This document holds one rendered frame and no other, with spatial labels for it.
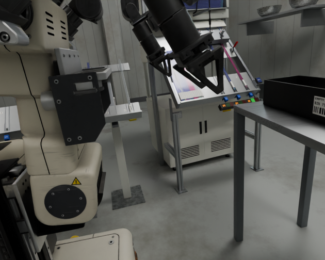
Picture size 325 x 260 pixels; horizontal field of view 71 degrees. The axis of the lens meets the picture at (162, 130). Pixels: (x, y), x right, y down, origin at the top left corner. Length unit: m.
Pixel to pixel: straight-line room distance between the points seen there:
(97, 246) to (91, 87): 0.82
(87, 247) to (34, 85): 0.80
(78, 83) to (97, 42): 4.90
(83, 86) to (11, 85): 0.18
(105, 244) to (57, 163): 0.63
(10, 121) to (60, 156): 1.05
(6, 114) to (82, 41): 3.92
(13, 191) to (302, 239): 1.44
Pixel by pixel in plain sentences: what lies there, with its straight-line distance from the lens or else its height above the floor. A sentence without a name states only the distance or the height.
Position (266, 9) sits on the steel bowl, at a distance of 4.55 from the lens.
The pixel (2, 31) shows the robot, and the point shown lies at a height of 1.12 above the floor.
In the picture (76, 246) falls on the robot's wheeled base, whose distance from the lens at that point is 1.22.
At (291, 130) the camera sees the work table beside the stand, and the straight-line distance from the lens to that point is 0.82.
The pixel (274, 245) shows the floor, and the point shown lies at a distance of 1.54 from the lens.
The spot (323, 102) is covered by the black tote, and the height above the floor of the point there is 0.87.
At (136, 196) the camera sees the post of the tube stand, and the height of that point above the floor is 0.01.
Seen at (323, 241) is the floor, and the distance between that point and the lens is 1.66.
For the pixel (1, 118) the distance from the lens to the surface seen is 1.68.
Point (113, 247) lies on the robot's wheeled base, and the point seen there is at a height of 0.28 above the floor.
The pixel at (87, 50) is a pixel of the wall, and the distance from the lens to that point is 5.41.
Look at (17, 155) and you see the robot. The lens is 0.95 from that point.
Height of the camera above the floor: 1.07
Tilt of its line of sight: 19 degrees down
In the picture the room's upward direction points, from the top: 6 degrees counter-clockwise
